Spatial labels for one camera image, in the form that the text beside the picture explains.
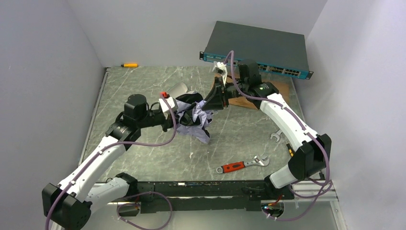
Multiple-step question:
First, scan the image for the wooden base board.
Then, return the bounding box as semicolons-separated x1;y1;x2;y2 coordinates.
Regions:
228;73;294;109

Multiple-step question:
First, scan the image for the aluminium frame rail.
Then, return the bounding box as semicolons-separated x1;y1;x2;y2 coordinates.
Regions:
50;180;348;230

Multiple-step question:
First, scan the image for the black yellow screwdriver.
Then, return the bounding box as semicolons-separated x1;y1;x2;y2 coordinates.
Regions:
286;143;295;157

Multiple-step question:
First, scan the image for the red handled adjustable wrench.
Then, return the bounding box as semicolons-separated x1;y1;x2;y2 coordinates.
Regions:
216;155;270;174

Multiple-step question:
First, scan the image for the teal network switch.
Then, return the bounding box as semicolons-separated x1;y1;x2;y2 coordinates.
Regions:
199;21;313;80

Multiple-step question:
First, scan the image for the silver open end spanner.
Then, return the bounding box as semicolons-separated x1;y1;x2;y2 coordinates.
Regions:
270;129;282;142

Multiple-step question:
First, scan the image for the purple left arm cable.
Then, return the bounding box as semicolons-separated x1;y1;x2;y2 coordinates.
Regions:
44;98;178;230

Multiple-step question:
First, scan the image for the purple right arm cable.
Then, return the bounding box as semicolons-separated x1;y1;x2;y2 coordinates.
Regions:
222;50;334;222

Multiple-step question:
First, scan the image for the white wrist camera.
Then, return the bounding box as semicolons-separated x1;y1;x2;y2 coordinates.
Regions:
212;61;228;86
158;92;178;114

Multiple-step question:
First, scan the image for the mint green umbrella sleeve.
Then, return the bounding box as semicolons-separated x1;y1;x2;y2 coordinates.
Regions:
167;82;189;98

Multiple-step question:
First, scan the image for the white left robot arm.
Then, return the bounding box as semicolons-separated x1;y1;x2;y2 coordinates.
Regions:
42;92;178;230

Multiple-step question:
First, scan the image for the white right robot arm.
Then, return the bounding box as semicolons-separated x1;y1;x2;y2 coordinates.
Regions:
203;59;331;190

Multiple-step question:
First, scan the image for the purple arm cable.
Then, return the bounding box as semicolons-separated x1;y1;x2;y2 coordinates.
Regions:
44;98;178;230
222;50;334;222

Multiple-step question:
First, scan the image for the lilac folding umbrella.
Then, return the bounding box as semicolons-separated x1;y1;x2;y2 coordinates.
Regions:
175;92;213;144

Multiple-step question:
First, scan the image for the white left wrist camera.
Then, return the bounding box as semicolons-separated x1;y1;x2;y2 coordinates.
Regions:
158;92;178;114

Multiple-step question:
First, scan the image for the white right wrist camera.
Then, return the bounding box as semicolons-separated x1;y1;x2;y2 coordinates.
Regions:
212;61;228;86

